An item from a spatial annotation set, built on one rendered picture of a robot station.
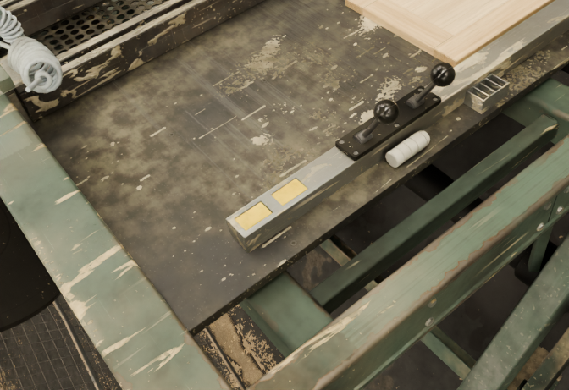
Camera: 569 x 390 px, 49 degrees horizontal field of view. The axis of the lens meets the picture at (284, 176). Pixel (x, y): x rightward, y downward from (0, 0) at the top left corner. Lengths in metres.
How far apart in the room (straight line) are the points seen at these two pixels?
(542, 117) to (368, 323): 0.59
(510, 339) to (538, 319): 0.09
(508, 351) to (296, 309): 0.83
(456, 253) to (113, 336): 0.46
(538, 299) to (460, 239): 0.73
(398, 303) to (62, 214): 0.49
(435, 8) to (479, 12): 0.09
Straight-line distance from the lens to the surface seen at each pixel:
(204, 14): 1.37
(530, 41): 1.26
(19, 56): 1.11
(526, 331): 1.64
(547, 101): 1.25
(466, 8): 1.38
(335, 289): 0.97
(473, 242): 0.90
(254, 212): 0.95
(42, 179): 1.03
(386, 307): 0.84
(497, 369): 1.69
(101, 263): 0.88
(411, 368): 2.77
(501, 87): 1.16
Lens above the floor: 2.28
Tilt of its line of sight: 48 degrees down
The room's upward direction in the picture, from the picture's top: 89 degrees counter-clockwise
